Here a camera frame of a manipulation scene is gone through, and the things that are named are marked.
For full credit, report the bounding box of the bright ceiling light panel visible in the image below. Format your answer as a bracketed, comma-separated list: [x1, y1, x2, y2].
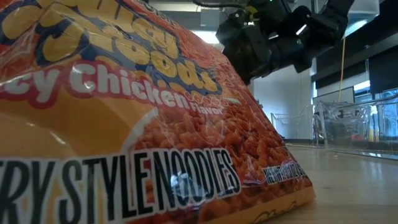
[193, 30, 220, 44]

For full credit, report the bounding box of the grey ceiling box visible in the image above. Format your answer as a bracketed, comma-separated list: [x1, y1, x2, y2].
[200, 8, 223, 27]

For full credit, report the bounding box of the black wall screen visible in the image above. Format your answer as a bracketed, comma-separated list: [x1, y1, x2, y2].
[368, 58, 398, 94]

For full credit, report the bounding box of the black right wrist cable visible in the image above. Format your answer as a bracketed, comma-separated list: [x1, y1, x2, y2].
[192, 0, 247, 9]

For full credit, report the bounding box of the grey framed wall panel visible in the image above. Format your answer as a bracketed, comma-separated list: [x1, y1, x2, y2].
[312, 86, 355, 106]

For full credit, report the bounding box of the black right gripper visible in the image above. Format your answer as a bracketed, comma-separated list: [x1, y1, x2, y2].
[222, 0, 315, 84]

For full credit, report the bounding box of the silver ventilation duct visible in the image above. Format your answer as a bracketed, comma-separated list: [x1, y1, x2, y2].
[341, 0, 381, 38]

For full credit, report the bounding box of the clear plastic bin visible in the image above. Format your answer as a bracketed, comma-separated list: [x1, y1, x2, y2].
[269, 104, 315, 141]
[313, 93, 398, 161]

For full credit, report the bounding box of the orange spicy chicken noodle pack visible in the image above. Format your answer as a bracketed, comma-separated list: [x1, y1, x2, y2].
[0, 0, 317, 224]

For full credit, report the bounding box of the thin yellow cable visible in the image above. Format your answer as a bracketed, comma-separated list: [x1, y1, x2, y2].
[338, 37, 346, 103]

